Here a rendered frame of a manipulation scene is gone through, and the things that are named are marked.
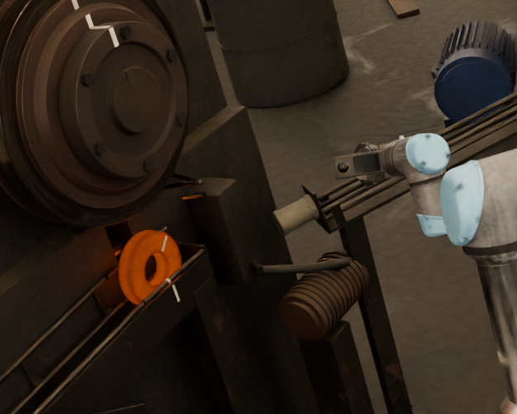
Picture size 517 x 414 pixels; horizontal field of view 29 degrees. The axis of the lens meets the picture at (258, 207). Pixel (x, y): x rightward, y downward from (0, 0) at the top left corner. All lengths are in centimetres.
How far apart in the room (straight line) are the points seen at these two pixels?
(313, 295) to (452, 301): 89
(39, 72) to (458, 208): 74
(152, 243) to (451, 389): 101
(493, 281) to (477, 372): 119
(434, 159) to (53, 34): 72
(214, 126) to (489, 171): 92
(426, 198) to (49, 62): 73
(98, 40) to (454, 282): 166
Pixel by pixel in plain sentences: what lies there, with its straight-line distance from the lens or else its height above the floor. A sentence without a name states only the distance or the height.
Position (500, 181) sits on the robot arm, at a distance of 150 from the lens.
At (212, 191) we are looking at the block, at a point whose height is 80.
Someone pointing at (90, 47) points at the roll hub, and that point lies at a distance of 174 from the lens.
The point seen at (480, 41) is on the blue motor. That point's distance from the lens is 394.
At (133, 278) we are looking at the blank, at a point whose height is 76.
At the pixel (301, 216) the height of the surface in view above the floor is 67.
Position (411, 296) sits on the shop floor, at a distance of 307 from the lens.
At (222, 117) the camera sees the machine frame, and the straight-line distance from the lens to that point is 230.
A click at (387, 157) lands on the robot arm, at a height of 84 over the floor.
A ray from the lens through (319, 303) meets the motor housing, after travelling 218.
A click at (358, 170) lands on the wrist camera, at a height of 80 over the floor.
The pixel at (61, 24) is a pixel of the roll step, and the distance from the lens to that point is 178.
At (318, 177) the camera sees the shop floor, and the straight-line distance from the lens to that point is 394.
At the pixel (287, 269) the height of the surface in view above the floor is 58.
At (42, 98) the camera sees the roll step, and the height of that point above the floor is 119.
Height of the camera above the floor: 167
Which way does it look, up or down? 26 degrees down
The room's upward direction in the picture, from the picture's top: 17 degrees counter-clockwise
